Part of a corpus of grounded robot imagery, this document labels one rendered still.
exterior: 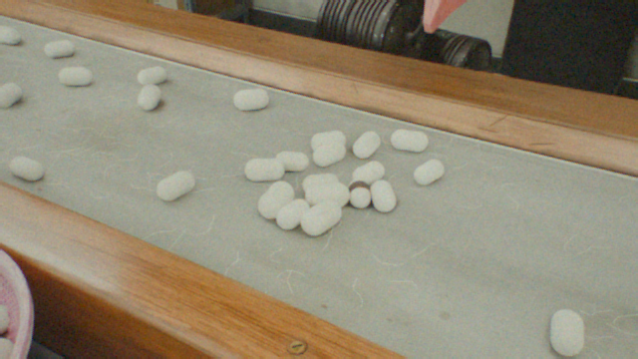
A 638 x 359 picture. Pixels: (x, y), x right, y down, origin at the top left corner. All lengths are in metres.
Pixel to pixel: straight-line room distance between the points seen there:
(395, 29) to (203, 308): 0.58
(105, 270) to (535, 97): 0.45
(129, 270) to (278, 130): 0.25
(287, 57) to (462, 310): 0.41
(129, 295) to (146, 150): 0.23
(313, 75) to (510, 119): 0.22
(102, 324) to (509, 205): 0.32
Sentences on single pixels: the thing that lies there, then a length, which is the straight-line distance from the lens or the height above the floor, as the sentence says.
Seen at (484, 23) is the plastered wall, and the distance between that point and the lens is 2.61.
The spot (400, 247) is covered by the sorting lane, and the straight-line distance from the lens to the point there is 0.44.
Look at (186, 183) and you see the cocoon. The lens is 0.49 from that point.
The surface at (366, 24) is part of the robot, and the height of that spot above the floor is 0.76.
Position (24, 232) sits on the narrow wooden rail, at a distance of 0.45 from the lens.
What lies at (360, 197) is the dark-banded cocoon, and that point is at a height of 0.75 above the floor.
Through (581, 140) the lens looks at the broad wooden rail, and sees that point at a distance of 0.59.
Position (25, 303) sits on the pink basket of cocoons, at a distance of 0.39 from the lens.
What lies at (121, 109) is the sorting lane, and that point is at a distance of 0.66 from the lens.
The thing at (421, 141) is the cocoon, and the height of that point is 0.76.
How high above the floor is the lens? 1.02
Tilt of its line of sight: 33 degrees down
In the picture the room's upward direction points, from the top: straight up
